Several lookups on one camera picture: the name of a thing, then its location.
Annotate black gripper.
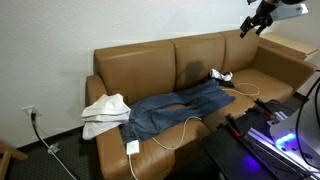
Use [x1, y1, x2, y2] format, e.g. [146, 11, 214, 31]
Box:
[239, 0, 279, 39]

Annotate black orange clamp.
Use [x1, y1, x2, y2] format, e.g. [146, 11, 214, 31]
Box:
[224, 113, 244, 138]

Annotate black plugged power cord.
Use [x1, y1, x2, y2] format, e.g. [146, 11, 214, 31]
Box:
[29, 111, 79, 180]

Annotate brown leather couch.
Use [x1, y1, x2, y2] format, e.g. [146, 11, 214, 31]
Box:
[85, 28, 318, 180]

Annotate white adapter power cord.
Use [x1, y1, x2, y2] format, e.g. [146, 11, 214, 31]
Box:
[127, 153, 139, 180]

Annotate light wooden side table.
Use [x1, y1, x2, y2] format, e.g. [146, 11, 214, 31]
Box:
[259, 31, 320, 62]

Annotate white power adapter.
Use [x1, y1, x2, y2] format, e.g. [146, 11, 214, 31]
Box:
[125, 139, 141, 156]

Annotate black robot table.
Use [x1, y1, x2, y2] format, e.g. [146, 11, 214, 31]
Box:
[199, 98, 320, 180]

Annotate white charging cable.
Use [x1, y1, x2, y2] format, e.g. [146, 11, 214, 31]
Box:
[152, 82, 261, 151]

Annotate blue denim trousers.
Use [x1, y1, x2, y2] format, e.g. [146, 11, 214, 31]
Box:
[119, 78, 237, 145]

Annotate black crumpled garment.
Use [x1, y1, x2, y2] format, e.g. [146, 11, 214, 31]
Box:
[203, 77, 236, 89]

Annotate white folded cloth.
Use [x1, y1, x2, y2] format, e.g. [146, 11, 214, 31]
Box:
[80, 93, 132, 141]

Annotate black red clamp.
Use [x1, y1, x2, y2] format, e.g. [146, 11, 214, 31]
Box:
[254, 98, 278, 117]

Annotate metal base rail plate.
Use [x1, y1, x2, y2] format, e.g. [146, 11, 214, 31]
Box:
[246, 109, 320, 176]

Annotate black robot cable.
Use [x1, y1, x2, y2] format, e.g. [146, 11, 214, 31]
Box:
[295, 69, 320, 161]

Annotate small white floor tag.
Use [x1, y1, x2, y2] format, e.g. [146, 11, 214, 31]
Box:
[47, 143, 60, 155]

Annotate wooden furniture leg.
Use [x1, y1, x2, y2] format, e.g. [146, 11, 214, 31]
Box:
[0, 141, 29, 180]

